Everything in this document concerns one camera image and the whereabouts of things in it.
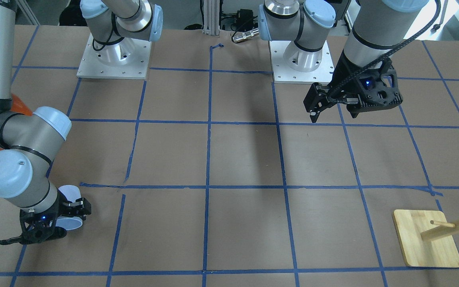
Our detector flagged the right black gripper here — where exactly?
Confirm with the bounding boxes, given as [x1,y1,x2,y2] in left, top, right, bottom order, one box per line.
[0,191,92,245]

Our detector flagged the light blue cup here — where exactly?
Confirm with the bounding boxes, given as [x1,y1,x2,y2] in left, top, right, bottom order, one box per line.
[56,185,82,231]

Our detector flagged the silver cable connector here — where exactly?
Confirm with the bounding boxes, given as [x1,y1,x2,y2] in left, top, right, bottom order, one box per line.
[231,28,260,44]

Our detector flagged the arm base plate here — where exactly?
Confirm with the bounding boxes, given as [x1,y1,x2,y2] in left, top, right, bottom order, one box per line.
[76,35,152,80]
[269,41,334,84]

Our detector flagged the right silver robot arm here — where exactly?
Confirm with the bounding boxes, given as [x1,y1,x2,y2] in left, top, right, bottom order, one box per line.
[0,0,164,245]

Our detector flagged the wooden mug stand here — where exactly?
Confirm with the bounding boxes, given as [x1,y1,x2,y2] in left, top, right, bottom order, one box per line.
[393,209,459,268]

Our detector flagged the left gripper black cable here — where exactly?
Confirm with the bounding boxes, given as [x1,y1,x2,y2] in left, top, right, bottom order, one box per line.
[327,0,442,98]

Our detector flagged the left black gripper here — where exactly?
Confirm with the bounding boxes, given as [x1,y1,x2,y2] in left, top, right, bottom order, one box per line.
[304,57,403,122]

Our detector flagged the aluminium frame post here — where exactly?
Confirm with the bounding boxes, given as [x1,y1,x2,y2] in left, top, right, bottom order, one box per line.
[200,0,222,37]

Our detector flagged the large orange can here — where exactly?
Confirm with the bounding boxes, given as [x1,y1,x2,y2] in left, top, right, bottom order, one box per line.
[0,94,33,160]

